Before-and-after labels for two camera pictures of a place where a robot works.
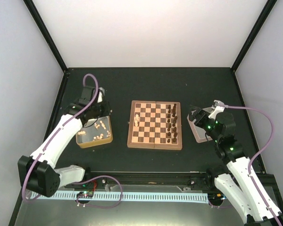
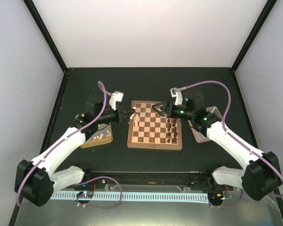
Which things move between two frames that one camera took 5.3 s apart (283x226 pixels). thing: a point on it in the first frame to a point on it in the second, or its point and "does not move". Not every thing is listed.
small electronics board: [87, 194] does not move
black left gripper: [107, 111] to [122, 117]
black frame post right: [268, 7] does not move
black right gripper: [199, 112] to [166, 105]
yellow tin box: [99, 133] does not move
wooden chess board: [154, 125] does not move
